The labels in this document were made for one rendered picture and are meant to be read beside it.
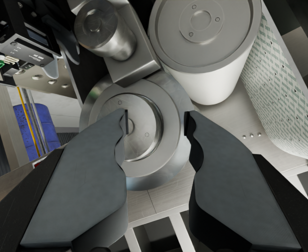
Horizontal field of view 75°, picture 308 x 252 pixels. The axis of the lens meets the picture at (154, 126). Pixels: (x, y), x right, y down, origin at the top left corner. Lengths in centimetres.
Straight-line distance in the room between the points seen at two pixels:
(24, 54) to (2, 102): 101
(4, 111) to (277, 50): 114
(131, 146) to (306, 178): 54
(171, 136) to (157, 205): 41
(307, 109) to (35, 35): 28
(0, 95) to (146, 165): 108
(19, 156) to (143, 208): 71
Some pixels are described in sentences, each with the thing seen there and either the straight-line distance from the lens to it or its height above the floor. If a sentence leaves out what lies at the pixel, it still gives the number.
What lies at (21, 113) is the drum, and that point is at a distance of 309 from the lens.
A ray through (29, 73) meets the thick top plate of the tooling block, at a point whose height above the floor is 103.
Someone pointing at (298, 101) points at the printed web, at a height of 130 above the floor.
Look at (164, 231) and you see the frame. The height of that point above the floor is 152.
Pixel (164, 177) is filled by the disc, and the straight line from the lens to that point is 23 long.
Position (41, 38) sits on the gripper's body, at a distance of 24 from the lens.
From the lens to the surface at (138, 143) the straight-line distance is 21.
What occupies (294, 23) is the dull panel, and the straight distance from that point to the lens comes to 64.
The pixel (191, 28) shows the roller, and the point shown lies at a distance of 25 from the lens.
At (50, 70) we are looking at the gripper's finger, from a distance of 32.
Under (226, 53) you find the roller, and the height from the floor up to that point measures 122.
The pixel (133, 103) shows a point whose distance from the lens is 22.
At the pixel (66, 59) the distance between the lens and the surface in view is 33.
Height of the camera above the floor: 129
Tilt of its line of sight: 8 degrees down
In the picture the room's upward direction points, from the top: 157 degrees clockwise
